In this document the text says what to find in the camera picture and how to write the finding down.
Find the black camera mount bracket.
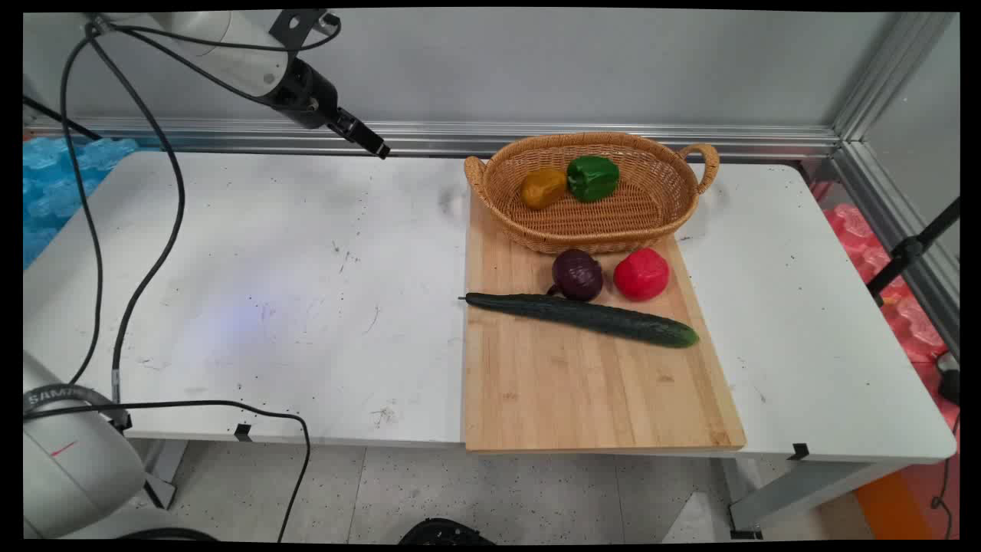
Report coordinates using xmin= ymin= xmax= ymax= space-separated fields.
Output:
xmin=268 ymin=9 xmax=343 ymax=53

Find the red bell pepper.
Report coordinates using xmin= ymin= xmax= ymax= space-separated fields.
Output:
xmin=612 ymin=247 xmax=671 ymax=302

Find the blue bubble wrap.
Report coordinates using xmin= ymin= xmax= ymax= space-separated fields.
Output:
xmin=23 ymin=136 xmax=140 ymax=269

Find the yellow bell pepper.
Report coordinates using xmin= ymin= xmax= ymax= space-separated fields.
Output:
xmin=521 ymin=168 xmax=569 ymax=211

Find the long dark green cucumber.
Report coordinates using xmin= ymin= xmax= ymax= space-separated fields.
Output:
xmin=459 ymin=292 xmax=700 ymax=350

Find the red bubble wrap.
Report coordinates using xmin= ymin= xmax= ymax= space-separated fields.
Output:
xmin=822 ymin=202 xmax=960 ymax=430

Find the black round floor object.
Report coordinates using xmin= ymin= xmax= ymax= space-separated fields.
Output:
xmin=399 ymin=517 xmax=497 ymax=547

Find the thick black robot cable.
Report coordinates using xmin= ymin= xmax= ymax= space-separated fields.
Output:
xmin=84 ymin=21 xmax=187 ymax=403

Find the black tripod stand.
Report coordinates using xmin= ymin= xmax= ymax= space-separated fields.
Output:
xmin=866 ymin=198 xmax=960 ymax=307

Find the grey table leg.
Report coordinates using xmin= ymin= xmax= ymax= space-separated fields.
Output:
xmin=720 ymin=456 xmax=913 ymax=541

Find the woven wicker basket with handles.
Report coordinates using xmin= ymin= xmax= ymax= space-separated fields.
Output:
xmin=464 ymin=132 xmax=721 ymax=255

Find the wooden cutting board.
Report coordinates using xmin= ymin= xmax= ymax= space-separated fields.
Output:
xmin=462 ymin=192 xmax=748 ymax=453

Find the green bell pepper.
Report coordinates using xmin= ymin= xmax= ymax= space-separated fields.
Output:
xmin=566 ymin=155 xmax=621 ymax=204

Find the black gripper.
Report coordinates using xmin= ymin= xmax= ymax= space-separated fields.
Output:
xmin=268 ymin=58 xmax=392 ymax=160

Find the purple red onion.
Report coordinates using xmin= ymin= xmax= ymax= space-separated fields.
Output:
xmin=546 ymin=248 xmax=605 ymax=302

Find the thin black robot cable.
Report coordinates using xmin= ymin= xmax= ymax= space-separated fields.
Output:
xmin=60 ymin=29 xmax=105 ymax=386

